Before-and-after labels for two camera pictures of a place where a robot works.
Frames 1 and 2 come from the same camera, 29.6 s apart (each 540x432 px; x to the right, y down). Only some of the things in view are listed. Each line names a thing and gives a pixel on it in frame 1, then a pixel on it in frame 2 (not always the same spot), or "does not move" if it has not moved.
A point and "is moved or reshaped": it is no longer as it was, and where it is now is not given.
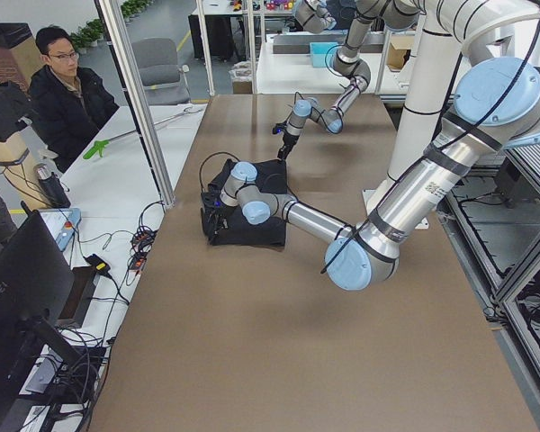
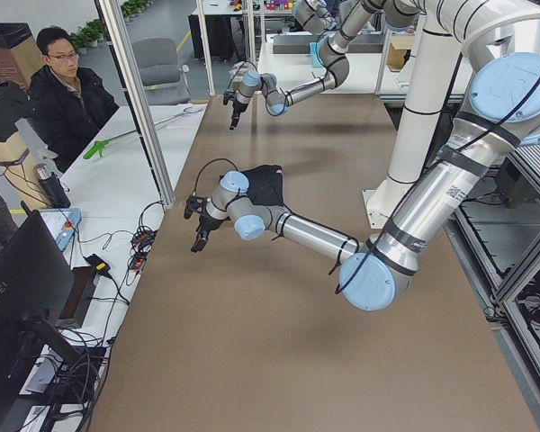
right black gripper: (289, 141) → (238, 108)
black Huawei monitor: (28, 291) does not move
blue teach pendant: (62, 223) does not move
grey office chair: (164, 82) does not move
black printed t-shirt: (224, 224) is moved or reshaped
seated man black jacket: (69, 103) does not move
